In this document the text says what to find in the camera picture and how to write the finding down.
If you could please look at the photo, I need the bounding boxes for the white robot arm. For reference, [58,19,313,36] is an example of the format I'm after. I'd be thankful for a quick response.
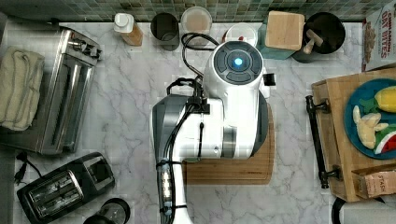
[149,40,268,224]

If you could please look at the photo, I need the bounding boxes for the wooden cutting board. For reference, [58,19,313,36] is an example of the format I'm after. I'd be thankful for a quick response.
[182,105,276,185]

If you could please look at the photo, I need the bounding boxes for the clear lidded jar red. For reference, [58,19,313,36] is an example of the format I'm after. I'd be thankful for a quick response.
[221,22,258,47]

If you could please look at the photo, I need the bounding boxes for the clear lidded pasta jar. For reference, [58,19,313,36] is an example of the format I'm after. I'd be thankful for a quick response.
[180,7,212,35]

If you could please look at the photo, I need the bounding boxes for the teal box bamboo lid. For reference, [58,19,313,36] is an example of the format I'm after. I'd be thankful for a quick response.
[257,10,304,60]

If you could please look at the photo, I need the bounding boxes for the white-capped spice bottle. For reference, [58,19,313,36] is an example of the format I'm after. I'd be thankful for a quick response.
[113,13,143,46]

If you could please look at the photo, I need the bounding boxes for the silver toaster oven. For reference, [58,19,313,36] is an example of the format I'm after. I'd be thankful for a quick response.
[1,22,101,155]

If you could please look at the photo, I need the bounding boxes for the wooden spoon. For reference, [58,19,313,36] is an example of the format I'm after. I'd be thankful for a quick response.
[304,29,323,54]

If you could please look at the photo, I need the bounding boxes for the black utensil holder pot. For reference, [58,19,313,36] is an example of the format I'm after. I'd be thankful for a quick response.
[292,12,346,63]

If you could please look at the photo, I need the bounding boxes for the black two-slot toaster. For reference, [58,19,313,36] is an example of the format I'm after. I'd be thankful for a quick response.
[17,152,115,224]

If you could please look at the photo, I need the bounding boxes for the plush banana toy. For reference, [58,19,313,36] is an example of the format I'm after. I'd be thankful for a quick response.
[353,105,389,149]

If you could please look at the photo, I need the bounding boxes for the blue round plate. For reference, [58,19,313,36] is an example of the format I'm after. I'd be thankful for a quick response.
[344,78,396,160]

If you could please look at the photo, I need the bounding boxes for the beige folded towel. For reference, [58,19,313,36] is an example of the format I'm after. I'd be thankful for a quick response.
[0,47,45,132]

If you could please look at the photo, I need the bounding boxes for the yellow plush corn toy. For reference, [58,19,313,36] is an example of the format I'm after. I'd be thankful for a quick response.
[375,86,396,113]

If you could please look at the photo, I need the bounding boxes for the stash tea box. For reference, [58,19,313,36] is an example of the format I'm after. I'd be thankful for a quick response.
[352,163,396,199]

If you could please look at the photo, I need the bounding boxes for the plush watermelon slice toy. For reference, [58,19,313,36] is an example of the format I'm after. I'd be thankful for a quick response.
[375,131,396,154]

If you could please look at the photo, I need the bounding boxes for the cinnamon oat bites cereal box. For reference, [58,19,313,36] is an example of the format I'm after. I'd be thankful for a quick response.
[362,1,396,71]

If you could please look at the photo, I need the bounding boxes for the white paper towel roll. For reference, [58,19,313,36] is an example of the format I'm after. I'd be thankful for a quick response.
[331,198,396,224]

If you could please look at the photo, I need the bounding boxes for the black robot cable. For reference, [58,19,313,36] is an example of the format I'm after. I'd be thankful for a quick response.
[180,32,220,78]

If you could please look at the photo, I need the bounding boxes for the black power plug cable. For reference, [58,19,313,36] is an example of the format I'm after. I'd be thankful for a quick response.
[14,150,43,186]

